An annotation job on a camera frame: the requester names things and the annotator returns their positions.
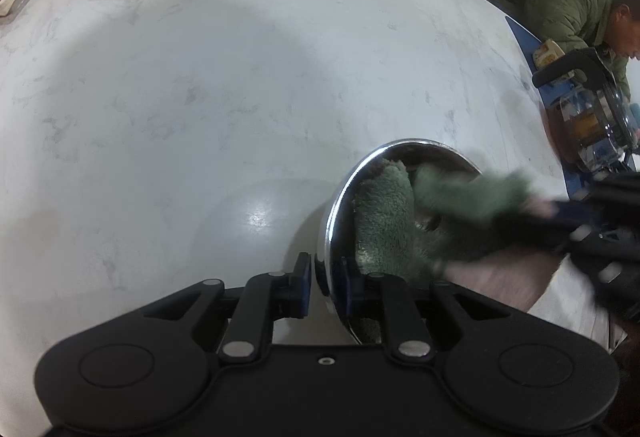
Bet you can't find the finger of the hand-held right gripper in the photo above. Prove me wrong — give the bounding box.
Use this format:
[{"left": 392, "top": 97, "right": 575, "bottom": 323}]
[
  {"left": 542, "top": 197, "right": 606, "bottom": 230},
  {"left": 495, "top": 210, "right": 596, "bottom": 260}
]

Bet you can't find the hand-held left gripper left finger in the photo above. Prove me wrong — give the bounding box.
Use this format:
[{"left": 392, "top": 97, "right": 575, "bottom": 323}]
[{"left": 142, "top": 251, "right": 314, "bottom": 363}]

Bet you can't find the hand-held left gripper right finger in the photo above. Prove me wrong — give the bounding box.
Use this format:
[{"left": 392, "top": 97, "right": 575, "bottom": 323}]
[{"left": 332, "top": 256, "right": 512, "bottom": 364}]

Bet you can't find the steel bowl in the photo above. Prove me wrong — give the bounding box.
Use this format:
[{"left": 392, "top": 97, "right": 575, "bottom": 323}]
[{"left": 322, "top": 137, "right": 486, "bottom": 348}]

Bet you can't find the pink and green cloth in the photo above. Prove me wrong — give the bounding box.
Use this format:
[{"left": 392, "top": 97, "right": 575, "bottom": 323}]
[{"left": 352, "top": 160, "right": 566, "bottom": 343}]

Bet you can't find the small yellow packet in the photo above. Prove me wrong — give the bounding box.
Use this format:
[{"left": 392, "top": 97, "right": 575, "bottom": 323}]
[{"left": 532, "top": 40, "right": 565, "bottom": 68}]

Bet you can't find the blue mat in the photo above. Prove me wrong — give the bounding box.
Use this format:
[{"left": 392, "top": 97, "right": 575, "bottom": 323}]
[{"left": 504, "top": 14, "right": 640, "bottom": 203}]

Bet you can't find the glass teapot black handle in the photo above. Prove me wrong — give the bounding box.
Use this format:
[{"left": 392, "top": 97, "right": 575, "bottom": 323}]
[{"left": 531, "top": 48, "right": 640, "bottom": 178}]

